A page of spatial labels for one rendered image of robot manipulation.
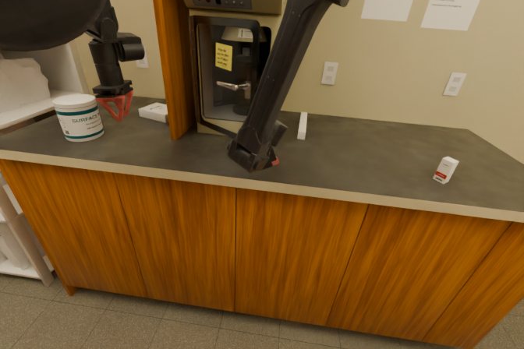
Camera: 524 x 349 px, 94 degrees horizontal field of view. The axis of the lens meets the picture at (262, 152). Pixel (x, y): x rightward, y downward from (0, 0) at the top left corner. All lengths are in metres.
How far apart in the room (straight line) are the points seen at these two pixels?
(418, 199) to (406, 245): 0.24
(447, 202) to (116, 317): 1.58
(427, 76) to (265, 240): 1.15
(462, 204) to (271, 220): 0.60
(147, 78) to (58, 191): 0.76
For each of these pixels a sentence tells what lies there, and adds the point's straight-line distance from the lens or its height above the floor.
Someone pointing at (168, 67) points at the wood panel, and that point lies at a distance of 0.96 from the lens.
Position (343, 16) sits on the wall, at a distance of 1.39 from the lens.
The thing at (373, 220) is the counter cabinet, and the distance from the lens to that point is 0.96.
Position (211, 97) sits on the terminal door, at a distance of 0.96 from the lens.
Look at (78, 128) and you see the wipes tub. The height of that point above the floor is 1.00.
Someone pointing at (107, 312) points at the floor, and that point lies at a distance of 1.72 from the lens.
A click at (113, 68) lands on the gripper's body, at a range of 0.78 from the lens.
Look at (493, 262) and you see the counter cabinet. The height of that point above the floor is 0.68.
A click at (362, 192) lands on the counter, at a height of 0.94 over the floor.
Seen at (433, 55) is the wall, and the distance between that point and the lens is 1.54.
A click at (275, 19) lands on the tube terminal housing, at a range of 0.94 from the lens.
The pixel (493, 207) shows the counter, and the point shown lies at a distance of 1.03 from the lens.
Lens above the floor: 1.40
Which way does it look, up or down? 29 degrees down
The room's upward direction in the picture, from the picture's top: 4 degrees clockwise
